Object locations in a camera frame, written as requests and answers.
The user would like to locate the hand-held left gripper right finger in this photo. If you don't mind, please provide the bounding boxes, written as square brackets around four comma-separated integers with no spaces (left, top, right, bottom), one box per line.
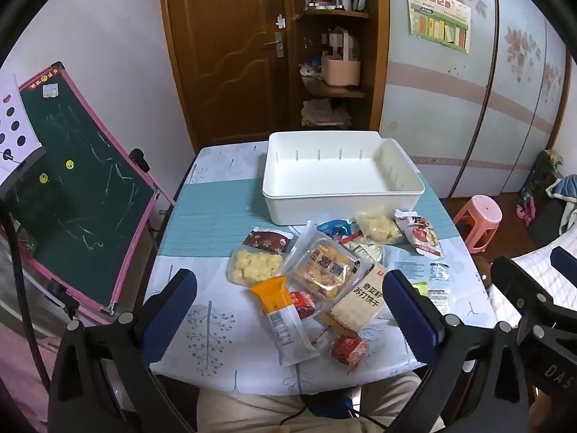
[382,269,530,433]

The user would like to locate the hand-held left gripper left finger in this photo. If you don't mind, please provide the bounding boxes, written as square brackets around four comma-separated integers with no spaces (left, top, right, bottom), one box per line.
[47,268,199,433]

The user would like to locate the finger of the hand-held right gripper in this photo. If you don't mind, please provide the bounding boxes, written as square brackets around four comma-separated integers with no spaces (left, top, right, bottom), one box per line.
[549,246,577,290]
[490,255,556,328]

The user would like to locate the clear white snack packet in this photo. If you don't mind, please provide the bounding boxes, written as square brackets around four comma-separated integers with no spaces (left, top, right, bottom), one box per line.
[388,257,452,314]

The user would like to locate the beige cracker packet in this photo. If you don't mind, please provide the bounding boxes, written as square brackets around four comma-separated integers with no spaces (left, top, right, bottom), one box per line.
[327,264,388,332]

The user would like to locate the red orange small packet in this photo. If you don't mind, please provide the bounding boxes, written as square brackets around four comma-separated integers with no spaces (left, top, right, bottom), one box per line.
[330,334,370,375]

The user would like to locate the green white snack packet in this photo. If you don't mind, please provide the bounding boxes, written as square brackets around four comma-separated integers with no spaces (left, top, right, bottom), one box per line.
[347,240,386,264]

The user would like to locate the red white snack packet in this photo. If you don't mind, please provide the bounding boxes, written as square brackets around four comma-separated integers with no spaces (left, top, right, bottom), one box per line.
[394,209,445,259]

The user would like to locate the yellow puff snack packet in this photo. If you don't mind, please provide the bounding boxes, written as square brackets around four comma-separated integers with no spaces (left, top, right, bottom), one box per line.
[356,211,404,246]
[226,246,284,287]

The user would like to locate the clear tray pastry packet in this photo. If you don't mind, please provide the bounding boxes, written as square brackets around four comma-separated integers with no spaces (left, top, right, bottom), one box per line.
[283,220,371,315]

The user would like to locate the orange and white wrapper packet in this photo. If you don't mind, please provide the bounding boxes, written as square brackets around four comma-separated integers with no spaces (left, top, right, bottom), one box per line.
[250,275,321,367]

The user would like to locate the small red snack packet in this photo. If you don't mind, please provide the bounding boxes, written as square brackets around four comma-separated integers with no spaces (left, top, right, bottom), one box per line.
[288,291,318,321]

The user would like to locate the blue snack packet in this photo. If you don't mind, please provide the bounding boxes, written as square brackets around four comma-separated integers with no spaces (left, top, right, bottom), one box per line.
[316,219,354,240]

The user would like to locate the brown floral snack packet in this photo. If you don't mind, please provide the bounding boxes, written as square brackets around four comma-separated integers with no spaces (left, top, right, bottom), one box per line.
[246,227,293,255]

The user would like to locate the white plastic bin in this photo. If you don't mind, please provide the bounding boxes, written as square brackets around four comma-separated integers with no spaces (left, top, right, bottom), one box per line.
[262,131,426,226]

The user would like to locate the checkered blanket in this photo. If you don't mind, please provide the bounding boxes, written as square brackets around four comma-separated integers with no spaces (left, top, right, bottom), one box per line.
[489,235,577,321]

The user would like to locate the blue white cloth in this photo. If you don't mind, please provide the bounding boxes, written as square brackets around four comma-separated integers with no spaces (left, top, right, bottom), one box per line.
[547,174,577,235]

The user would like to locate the pink plastic stool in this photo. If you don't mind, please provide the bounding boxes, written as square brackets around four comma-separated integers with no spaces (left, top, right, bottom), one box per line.
[453,194,503,253]

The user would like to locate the green floral bag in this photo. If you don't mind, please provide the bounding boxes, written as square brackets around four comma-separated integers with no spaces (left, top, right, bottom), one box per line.
[517,149,562,217]

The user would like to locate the tree print tablecloth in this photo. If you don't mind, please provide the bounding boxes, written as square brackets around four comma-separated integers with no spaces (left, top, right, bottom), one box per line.
[144,141,497,393]

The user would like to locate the person's beige trousers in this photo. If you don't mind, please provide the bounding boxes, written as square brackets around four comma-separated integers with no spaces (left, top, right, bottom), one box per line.
[196,372,445,433]

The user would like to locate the pale floral wardrobe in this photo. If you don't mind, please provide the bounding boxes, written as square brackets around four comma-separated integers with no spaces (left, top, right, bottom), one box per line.
[379,0,573,199]

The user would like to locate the folded pink cloth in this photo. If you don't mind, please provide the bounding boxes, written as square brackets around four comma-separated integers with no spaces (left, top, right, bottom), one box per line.
[301,98,352,127]

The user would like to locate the white dotted board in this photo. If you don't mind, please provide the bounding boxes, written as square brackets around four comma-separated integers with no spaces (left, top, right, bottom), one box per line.
[0,71,47,185]

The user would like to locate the pink basket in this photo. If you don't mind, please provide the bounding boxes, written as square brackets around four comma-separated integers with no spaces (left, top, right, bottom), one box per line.
[321,27,362,87]

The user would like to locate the wooden door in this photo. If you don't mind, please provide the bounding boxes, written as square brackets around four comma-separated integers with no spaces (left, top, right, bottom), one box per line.
[158,0,298,152]

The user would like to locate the wooden corner shelf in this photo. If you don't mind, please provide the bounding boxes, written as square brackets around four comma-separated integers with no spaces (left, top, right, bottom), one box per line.
[284,0,391,131]

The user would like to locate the green chalkboard pink frame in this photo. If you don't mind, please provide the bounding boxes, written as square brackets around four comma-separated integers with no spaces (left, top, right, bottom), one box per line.
[0,61,176,325]

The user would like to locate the wall poster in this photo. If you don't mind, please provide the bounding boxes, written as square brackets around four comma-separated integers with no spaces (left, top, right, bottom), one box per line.
[406,0,472,54]

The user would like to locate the metal door handle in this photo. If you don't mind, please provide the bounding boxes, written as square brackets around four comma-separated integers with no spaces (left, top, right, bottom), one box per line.
[263,31,286,58]

